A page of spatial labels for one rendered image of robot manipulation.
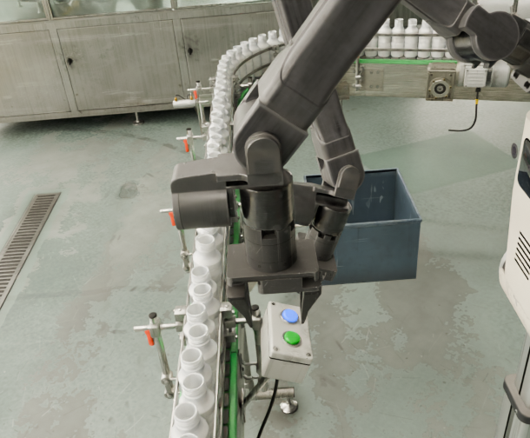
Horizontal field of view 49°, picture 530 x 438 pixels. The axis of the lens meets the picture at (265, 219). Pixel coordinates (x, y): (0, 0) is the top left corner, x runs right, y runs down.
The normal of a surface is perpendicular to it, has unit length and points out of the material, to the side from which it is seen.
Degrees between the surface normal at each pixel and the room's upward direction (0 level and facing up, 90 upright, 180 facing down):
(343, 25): 87
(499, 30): 71
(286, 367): 90
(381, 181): 90
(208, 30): 90
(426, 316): 0
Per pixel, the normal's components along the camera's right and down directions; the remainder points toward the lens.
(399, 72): -0.28, 0.54
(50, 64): 0.04, 0.55
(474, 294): -0.07, -0.84
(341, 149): 0.23, 0.21
